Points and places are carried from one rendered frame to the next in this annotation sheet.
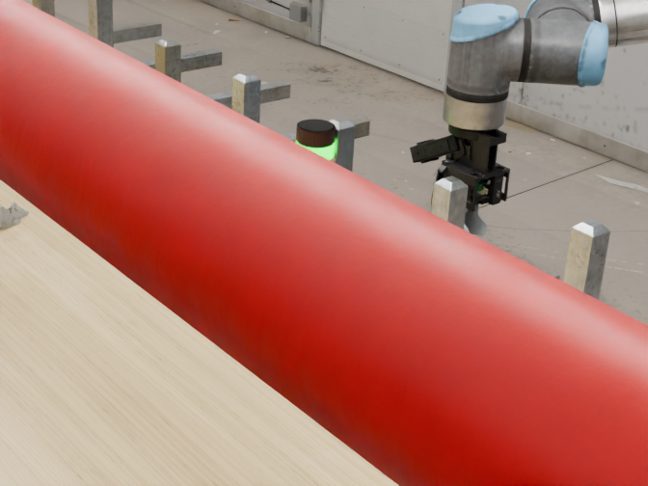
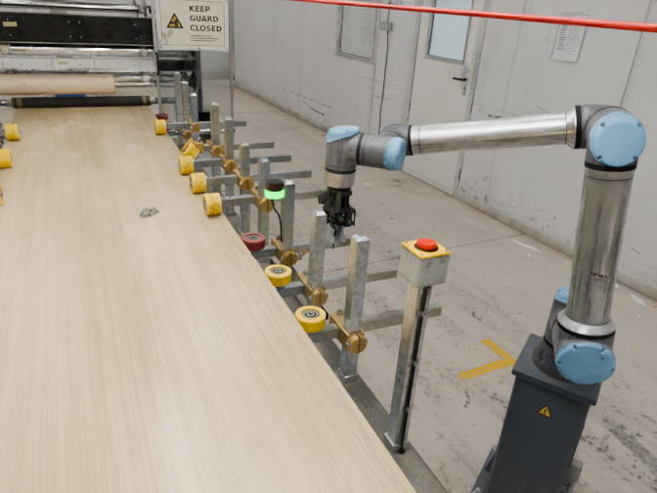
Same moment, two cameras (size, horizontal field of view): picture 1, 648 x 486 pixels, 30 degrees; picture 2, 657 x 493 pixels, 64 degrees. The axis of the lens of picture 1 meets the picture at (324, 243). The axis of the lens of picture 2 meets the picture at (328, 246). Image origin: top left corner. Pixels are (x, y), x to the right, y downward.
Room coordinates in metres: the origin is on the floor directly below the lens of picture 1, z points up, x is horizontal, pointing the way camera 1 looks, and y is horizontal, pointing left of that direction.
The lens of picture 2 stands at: (0.23, -0.54, 1.65)
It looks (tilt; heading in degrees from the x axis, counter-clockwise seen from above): 25 degrees down; 14
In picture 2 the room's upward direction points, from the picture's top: 4 degrees clockwise
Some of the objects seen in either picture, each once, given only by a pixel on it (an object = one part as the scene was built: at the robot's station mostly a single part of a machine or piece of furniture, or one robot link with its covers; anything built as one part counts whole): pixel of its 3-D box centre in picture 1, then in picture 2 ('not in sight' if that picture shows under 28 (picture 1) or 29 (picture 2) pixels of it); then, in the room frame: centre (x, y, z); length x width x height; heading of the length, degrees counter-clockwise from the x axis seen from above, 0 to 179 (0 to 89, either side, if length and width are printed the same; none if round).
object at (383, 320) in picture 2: not in sight; (373, 323); (1.48, -0.38, 0.83); 0.43 x 0.03 x 0.04; 130
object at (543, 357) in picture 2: not in sight; (564, 351); (1.82, -0.97, 0.65); 0.19 x 0.19 x 0.10
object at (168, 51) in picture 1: (169, 159); (244, 199); (2.15, 0.31, 0.87); 0.03 x 0.03 x 0.48; 40
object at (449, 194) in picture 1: (436, 326); (315, 284); (1.58, -0.18, 0.86); 0.03 x 0.03 x 0.48; 40
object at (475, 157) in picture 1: (472, 163); (338, 204); (1.66, -0.21, 1.10); 0.09 x 0.08 x 0.12; 40
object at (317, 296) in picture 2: not in sight; (311, 289); (1.60, -0.16, 0.83); 0.13 x 0.06 x 0.05; 40
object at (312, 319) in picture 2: not in sight; (309, 330); (1.35, -0.23, 0.85); 0.08 x 0.08 x 0.11
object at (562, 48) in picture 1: (562, 50); (382, 151); (1.67, -0.32, 1.27); 0.12 x 0.12 x 0.09; 88
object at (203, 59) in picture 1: (119, 73); (240, 159); (2.41, 0.45, 0.95); 0.50 x 0.04 x 0.04; 130
